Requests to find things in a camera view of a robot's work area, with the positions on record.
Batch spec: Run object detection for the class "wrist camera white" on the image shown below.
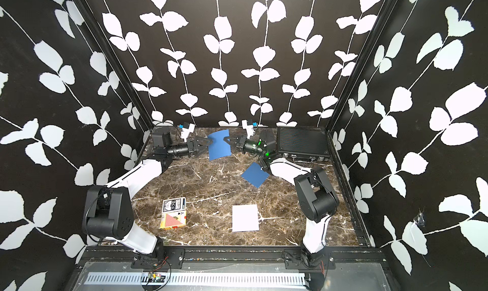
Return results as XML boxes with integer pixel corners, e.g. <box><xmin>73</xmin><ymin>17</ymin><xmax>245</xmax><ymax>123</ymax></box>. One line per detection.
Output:
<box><xmin>177</xmin><ymin>123</ymin><xmax>195</xmax><ymax>142</ymax></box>
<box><xmin>241</xmin><ymin>119</ymin><xmax>258</xmax><ymax>139</ymax></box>

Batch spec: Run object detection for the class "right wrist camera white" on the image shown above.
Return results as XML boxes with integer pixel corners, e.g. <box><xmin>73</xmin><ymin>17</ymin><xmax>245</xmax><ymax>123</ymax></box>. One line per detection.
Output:
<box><xmin>241</xmin><ymin>119</ymin><xmax>258</xmax><ymax>139</ymax></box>

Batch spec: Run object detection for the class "black case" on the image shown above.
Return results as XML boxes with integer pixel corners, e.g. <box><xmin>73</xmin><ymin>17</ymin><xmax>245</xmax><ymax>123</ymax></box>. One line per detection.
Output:
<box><xmin>277</xmin><ymin>127</ymin><xmax>330</xmax><ymax>162</ymax></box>

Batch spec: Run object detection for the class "blue white poker card box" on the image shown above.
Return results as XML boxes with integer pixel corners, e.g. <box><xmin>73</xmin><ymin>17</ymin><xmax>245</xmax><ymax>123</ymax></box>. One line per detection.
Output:
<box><xmin>161</xmin><ymin>197</ymin><xmax>186</xmax><ymax>214</ymax></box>

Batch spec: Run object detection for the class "small green circuit board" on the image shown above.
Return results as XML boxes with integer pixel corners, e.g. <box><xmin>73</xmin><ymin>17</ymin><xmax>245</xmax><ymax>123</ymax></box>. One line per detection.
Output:
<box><xmin>146</xmin><ymin>273</ymin><xmax>166</xmax><ymax>285</ymax></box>

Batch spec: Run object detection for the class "white square paper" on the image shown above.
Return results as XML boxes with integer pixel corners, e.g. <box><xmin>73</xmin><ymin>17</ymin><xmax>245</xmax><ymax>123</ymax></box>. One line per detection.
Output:
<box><xmin>232</xmin><ymin>205</ymin><xmax>259</xmax><ymax>233</ymax></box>

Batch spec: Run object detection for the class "white perforated strip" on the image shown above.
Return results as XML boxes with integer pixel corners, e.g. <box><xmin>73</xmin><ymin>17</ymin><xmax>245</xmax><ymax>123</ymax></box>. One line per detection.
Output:
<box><xmin>82</xmin><ymin>272</ymin><xmax>308</xmax><ymax>288</ymax></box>

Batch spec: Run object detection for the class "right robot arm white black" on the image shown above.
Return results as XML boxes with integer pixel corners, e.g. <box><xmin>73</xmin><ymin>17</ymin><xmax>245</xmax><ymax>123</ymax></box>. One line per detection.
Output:
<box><xmin>224</xmin><ymin>127</ymin><xmax>340</xmax><ymax>259</ymax></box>

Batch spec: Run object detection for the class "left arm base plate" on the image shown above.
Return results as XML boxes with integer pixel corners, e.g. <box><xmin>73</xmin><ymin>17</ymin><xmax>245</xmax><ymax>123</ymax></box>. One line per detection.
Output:
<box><xmin>131</xmin><ymin>247</ymin><xmax>185</xmax><ymax>270</ymax></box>

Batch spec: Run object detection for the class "yellow red card box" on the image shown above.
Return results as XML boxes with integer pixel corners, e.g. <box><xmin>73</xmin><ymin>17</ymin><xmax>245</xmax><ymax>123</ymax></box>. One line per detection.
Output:
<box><xmin>160</xmin><ymin>210</ymin><xmax>187</xmax><ymax>230</ymax></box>

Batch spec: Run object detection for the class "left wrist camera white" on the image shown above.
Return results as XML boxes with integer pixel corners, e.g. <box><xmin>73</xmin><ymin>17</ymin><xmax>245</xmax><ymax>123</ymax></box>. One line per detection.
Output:
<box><xmin>177</xmin><ymin>123</ymin><xmax>195</xmax><ymax>142</ymax></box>

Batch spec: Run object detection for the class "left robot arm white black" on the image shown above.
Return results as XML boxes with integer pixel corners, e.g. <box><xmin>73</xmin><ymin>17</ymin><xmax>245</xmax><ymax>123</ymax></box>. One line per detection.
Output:
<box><xmin>82</xmin><ymin>124</ymin><xmax>212</xmax><ymax>259</ymax></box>

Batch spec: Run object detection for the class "blue square paper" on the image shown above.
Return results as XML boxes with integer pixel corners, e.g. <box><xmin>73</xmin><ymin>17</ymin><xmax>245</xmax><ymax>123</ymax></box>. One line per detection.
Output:
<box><xmin>207</xmin><ymin>129</ymin><xmax>231</xmax><ymax>161</ymax></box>
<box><xmin>241</xmin><ymin>163</ymin><xmax>269</xmax><ymax>188</ymax></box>

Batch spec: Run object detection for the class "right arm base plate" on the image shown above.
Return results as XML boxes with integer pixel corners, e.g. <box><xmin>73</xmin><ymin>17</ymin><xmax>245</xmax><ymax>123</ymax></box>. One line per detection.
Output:
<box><xmin>281</xmin><ymin>249</ymin><xmax>336</xmax><ymax>272</ymax></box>

